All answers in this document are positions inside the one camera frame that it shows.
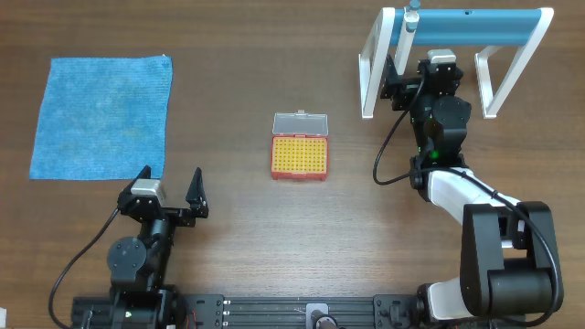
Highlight mounting rail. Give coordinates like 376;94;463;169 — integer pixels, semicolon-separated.
70;294;527;329

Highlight white and blue stand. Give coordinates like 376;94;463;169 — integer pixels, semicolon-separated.
358;5;555;120

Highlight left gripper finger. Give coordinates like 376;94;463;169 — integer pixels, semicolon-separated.
186;167;209;207
132;164;153;184

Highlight black cable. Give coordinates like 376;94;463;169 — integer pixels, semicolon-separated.
372;75;564;328
48;207;121;329

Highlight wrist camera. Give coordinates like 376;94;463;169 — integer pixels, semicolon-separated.
427;48;458;65
130;178;166;205

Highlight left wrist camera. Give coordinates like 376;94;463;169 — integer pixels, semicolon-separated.
130;178;166;205

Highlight white pipette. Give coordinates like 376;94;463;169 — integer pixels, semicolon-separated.
393;0;421;77

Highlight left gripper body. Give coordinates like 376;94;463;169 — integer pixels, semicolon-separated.
117;193;210;228

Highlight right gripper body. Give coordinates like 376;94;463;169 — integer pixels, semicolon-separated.
380;61;463;113

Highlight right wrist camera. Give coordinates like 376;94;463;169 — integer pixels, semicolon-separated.
427;48;458;65

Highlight blue cloth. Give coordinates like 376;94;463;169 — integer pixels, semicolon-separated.
28;55;175;182

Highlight red and yellow tip box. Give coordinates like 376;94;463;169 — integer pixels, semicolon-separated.
270;109;330;183

